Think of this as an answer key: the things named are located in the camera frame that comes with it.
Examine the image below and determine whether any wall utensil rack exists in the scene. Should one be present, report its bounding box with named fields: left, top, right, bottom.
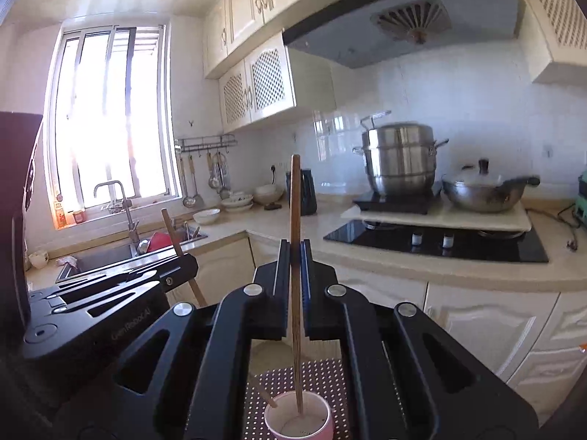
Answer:
left=174, top=134, right=238, bottom=153

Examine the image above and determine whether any steel wok black handle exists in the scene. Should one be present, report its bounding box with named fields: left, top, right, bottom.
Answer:
left=441, top=159, right=541, bottom=213

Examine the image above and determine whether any green countertop appliance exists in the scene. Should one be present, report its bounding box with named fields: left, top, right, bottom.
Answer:
left=573, top=171, right=587, bottom=227

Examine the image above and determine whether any wooden chopstick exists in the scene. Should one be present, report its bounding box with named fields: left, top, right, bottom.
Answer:
left=289, top=154, right=303, bottom=416
left=248, top=374, right=278, bottom=408
left=161, top=208, right=208, bottom=308

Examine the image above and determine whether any black gas stove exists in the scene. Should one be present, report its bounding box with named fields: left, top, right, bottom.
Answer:
left=322, top=183, right=550, bottom=264

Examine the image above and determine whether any steel stacked steamer pot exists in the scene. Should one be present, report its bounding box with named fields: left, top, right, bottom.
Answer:
left=353, top=110, right=449, bottom=197

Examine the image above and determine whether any black electric kettle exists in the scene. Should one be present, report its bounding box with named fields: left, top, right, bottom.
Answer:
left=300, top=169, right=317, bottom=217

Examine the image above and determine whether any chrome sink faucet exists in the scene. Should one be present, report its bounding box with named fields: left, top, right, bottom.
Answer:
left=94, top=180, right=140, bottom=248

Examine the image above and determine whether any brown polka dot tablecloth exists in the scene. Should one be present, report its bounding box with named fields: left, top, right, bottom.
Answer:
left=242, top=359, right=353, bottom=440

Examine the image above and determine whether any grey range hood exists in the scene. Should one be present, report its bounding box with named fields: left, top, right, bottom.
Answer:
left=282, top=0, right=519, bottom=69

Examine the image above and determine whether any kitchen window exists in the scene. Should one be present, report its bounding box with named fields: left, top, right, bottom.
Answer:
left=45, top=25, right=179, bottom=217

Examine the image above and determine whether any pink cylindrical utensil holder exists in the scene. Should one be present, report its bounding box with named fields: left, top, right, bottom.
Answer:
left=264, top=390, right=334, bottom=440

